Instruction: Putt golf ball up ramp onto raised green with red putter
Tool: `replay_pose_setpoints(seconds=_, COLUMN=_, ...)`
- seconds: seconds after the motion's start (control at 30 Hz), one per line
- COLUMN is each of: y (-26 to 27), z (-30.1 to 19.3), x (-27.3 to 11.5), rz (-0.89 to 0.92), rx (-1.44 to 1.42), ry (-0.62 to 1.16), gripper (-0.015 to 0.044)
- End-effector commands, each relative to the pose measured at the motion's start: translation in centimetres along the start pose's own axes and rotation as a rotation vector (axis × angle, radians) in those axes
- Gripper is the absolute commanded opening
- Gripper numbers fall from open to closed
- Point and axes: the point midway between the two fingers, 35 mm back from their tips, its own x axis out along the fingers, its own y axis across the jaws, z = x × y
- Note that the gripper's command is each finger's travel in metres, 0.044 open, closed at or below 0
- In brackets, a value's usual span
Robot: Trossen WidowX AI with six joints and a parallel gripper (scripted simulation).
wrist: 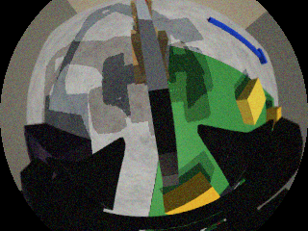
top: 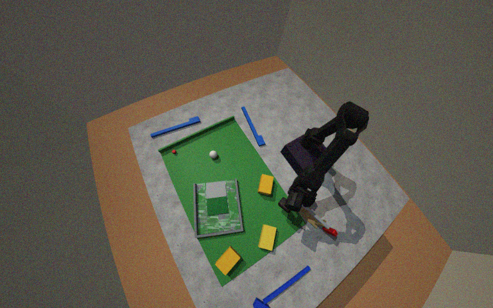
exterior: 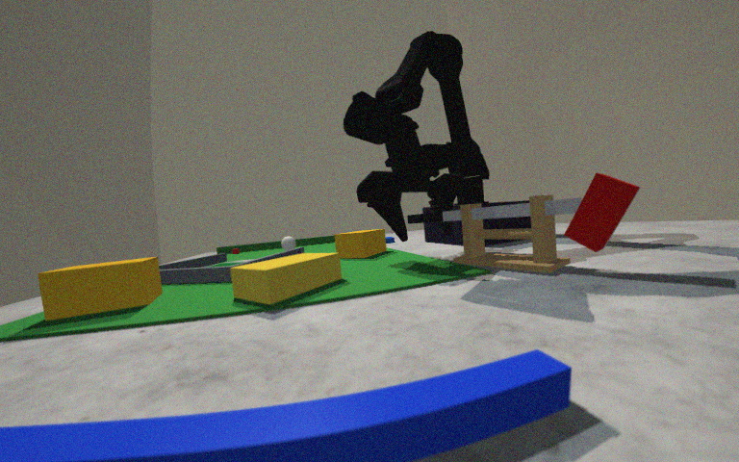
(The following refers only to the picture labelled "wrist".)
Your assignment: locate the yellow rectangular block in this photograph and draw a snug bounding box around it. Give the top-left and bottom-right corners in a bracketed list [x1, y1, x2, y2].
[163, 172, 219, 216]
[266, 107, 282, 126]
[235, 77, 266, 126]

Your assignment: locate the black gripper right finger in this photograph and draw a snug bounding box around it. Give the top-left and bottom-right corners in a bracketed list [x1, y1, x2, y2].
[197, 119, 273, 188]

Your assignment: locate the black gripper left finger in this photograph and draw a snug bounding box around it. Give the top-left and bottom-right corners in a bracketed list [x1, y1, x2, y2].
[46, 138, 126, 211]

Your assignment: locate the blue curved bar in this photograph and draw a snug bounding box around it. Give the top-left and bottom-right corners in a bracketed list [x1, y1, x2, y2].
[208, 16, 268, 65]

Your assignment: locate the green mat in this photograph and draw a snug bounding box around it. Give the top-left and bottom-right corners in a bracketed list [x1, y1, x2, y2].
[148, 46, 274, 217]

